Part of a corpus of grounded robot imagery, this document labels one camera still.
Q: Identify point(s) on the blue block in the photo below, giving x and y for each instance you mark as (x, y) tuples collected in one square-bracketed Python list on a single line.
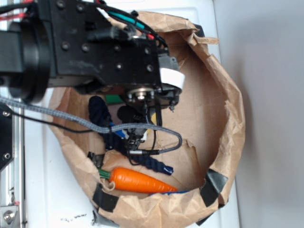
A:
[(171, 192)]

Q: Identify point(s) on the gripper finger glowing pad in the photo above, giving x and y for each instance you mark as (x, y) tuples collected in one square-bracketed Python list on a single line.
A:
[(172, 80)]

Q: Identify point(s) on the green rectangular block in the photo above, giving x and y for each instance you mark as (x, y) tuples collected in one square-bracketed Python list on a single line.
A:
[(113, 99)]

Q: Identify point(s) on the brown paper bag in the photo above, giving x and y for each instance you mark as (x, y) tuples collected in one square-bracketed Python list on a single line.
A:
[(210, 117)]

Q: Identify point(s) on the yellow sponge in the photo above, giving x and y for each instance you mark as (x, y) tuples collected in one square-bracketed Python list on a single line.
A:
[(153, 119)]

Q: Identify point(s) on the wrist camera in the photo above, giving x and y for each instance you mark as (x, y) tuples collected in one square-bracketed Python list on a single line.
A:
[(130, 115)]

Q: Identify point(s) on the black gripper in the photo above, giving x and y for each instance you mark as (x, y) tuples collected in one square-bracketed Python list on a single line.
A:
[(90, 54)]

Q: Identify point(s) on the aluminium rail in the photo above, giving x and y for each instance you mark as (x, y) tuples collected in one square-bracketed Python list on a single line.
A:
[(12, 183)]

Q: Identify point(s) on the orange toy carrot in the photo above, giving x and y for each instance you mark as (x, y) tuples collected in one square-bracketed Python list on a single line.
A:
[(134, 181)]

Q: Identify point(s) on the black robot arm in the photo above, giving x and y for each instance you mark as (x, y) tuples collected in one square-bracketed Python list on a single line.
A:
[(25, 55)]

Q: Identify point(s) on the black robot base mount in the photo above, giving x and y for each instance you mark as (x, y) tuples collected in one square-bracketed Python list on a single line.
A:
[(6, 137)]

